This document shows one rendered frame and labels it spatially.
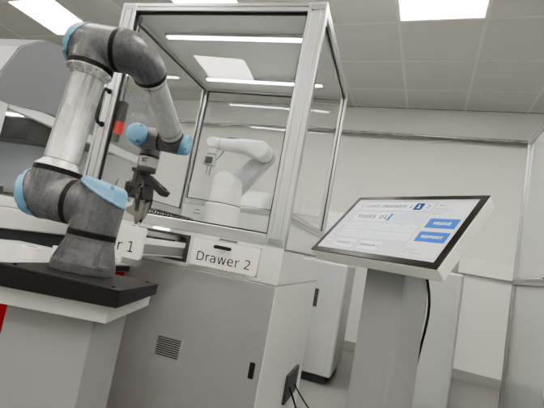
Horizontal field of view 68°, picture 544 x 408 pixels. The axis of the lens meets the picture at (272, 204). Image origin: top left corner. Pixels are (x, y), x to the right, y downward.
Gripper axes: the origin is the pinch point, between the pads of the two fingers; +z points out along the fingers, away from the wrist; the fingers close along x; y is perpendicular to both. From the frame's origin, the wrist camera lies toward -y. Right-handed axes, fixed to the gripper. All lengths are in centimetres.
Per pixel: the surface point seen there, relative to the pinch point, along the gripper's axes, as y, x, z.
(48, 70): 84, -20, -65
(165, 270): -1.9, -22.9, 18.2
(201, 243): -16.3, -21.1, 4.0
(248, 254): -37.6, -21.1, 4.8
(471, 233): -110, 10, -13
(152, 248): -8.5, 1.2, 8.6
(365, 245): -82, -1, -6
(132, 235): -5.9, 10.9, 5.3
